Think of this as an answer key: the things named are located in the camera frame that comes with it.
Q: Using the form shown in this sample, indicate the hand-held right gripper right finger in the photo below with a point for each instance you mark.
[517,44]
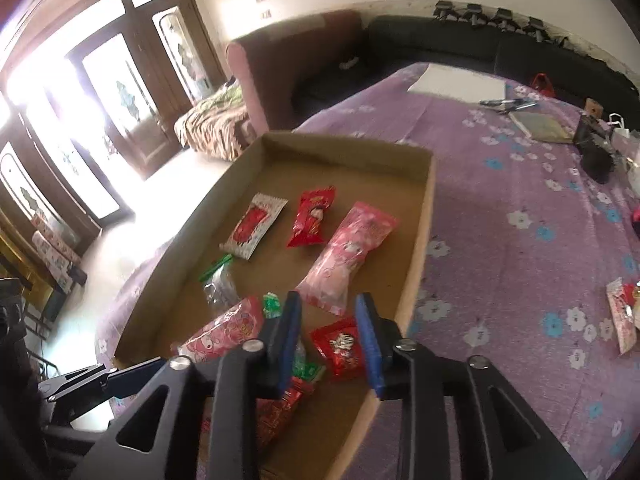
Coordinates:
[367,345]

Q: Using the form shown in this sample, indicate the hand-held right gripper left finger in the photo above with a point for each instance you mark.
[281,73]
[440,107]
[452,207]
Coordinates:
[292,340]

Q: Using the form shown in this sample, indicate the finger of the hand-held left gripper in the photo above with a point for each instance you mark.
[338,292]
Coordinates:
[135,375]
[75,390]

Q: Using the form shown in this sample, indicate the green clear candy packet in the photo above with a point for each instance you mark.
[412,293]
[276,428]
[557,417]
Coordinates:
[307,367]

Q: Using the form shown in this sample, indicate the small red cartoon snack packet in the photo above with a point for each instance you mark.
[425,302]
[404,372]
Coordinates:
[335,347]

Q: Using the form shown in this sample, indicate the white green snack packet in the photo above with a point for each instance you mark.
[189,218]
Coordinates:
[272,305]

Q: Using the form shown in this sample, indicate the pink cartoon snack packet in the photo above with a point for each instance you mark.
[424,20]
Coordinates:
[225,327]
[345,255]

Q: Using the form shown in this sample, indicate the brown-red gold-print snack packet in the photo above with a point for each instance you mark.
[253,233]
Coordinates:
[280,410]

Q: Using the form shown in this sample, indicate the clear green-edged snack packet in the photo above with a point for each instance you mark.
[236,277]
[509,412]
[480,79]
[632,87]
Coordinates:
[220,285]

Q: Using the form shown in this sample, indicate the white red-label snack packet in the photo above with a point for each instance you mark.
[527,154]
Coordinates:
[252,225]

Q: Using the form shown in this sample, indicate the red glossy cartoon snack packet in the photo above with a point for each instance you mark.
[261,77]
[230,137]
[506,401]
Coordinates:
[311,215]

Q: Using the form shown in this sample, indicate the brown cardboard box tray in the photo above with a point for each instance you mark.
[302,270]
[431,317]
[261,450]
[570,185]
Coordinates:
[350,180]

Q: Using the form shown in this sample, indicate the white serrated snack packet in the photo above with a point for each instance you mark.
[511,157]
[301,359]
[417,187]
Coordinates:
[620,315]

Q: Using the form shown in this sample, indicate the patterned bench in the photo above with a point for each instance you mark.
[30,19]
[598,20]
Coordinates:
[57,252]

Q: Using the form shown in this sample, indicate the patterned blanket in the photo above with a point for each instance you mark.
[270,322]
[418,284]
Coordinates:
[215,125]

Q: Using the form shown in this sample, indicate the brown wooden glass doors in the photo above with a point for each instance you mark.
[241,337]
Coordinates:
[145,110]

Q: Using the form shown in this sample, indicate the white paper sheet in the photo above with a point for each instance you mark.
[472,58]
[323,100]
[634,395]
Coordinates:
[455,82]

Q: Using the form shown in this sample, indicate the brown notebook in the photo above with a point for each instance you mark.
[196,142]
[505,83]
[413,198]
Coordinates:
[542,127]

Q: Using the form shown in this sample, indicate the maroon armchair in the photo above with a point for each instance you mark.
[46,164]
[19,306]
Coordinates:
[280,60]

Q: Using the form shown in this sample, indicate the small white object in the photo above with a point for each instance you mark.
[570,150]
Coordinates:
[348,63]

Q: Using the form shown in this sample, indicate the black sofa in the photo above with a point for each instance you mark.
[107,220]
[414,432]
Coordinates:
[400,40]

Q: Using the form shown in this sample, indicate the red bag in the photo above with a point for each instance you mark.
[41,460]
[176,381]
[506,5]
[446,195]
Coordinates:
[542,85]

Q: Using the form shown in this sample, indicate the clear glass pitcher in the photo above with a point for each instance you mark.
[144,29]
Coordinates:
[625,142]

